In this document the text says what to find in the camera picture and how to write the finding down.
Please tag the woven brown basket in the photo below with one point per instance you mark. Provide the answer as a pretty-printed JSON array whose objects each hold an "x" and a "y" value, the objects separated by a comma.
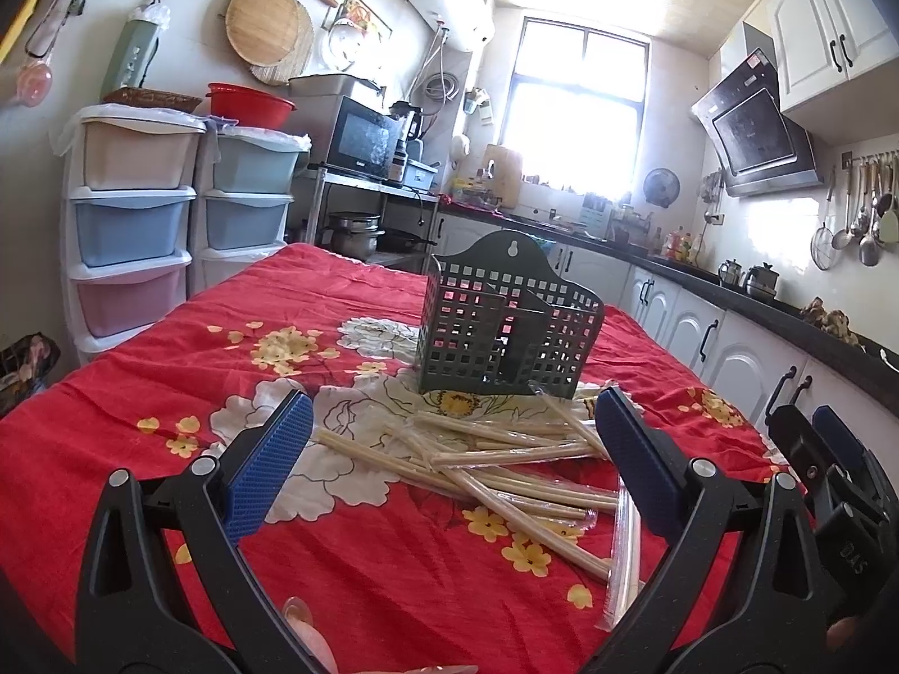
[{"x": 148, "y": 98}]

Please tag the black range hood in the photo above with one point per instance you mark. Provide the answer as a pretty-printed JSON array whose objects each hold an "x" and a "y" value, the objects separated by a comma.
[{"x": 760, "y": 150}]

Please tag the dark teapot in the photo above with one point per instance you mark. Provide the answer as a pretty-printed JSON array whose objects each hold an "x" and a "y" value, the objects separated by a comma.
[{"x": 761, "y": 282}]

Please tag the dark green utensil basket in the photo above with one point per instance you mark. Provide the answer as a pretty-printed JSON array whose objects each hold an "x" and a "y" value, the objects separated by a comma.
[{"x": 497, "y": 320}]

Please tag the plastic drawer tower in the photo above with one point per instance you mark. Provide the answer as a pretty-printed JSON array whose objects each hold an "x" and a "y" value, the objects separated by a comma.
[
  {"x": 125, "y": 202},
  {"x": 243, "y": 179}
]

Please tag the green hanging bag holder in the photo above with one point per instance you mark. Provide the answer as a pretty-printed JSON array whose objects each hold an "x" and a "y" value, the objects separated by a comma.
[{"x": 135, "y": 48}]

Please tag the red plastic basin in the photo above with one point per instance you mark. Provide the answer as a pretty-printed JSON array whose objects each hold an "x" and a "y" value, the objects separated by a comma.
[{"x": 248, "y": 106}]

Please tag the wrapped chopsticks right clear packet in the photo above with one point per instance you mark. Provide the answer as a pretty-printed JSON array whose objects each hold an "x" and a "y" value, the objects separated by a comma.
[{"x": 624, "y": 584}]

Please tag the steel kettle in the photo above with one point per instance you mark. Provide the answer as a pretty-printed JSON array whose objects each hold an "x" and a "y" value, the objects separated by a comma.
[{"x": 730, "y": 274}]

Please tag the small wall fan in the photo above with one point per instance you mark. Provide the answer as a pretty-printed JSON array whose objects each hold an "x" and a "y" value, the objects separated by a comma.
[{"x": 661, "y": 187}]

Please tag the white lower cabinets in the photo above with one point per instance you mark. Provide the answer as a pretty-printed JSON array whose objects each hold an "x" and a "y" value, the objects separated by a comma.
[{"x": 755, "y": 356}]

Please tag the right plastic drawer tower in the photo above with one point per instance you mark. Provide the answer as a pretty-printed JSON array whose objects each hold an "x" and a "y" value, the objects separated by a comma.
[{"x": 243, "y": 179}]

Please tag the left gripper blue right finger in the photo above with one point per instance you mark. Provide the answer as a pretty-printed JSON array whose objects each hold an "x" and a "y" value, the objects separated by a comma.
[{"x": 741, "y": 587}]

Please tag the steel pot on shelf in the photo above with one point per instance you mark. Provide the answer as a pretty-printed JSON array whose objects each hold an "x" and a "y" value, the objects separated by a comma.
[{"x": 354, "y": 234}]

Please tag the left plastic drawer tower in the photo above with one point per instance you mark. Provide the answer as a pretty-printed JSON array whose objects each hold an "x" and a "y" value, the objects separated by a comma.
[{"x": 125, "y": 202}]

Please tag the fruit wall picture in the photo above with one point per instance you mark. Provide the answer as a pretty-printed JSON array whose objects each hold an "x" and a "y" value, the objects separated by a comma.
[{"x": 356, "y": 38}]

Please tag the hanging metal strainer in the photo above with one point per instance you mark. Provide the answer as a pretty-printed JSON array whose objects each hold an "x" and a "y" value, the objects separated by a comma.
[{"x": 823, "y": 254}]

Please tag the round bamboo tray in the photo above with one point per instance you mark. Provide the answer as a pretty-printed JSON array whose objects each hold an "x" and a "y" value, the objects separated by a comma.
[{"x": 273, "y": 37}]

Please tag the chopsticks long diagonal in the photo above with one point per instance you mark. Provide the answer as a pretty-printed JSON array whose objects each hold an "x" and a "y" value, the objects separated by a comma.
[{"x": 516, "y": 517}]

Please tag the operator hand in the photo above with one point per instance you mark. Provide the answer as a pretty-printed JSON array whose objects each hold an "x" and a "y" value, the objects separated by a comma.
[{"x": 299, "y": 618}]

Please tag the red floral tablecloth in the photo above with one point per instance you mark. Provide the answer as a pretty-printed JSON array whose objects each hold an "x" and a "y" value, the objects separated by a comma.
[{"x": 396, "y": 576}]

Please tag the chopsticks horizontal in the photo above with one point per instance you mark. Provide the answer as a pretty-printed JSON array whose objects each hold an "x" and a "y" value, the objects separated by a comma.
[{"x": 514, "y": 456}]

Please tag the white upper cabinet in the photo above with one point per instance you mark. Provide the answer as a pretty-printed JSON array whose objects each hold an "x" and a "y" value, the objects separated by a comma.
[{"x": 836, "y": 64}]

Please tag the window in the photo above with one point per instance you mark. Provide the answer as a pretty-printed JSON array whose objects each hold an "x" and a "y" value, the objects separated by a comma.
[{"x": 576, "y": 105}]

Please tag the ginger root on counter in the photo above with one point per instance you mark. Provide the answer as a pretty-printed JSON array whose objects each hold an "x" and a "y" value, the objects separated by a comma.
[{"x": 834, "y": 323}]

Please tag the hanging metal ladle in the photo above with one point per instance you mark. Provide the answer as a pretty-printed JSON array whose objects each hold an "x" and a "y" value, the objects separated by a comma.
[{"x": 869, "y": 248}]

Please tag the black microwave oven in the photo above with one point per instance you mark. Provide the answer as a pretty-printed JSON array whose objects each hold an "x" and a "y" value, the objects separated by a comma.
[{"x": 346, "y": 135}]

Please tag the beige cutting board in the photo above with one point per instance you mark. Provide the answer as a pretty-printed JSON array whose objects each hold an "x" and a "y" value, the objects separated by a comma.
[{"x": 502, "y": 174}]

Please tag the wrapped chopsticks upper right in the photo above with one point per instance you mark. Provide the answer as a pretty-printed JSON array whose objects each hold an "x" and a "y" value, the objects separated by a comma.
[{"x": 587, "y": 435}]

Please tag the metal shelf rack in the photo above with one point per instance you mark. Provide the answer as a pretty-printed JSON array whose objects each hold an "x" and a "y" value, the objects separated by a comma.
[{"x": 407, "y": 216}]

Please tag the black blender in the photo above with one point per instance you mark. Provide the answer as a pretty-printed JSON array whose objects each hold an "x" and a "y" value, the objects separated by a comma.
[{"x": 412, "y": 120}]

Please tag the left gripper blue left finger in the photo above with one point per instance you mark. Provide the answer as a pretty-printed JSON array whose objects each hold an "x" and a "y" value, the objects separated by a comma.
[{"x": 132, "y": 614}]

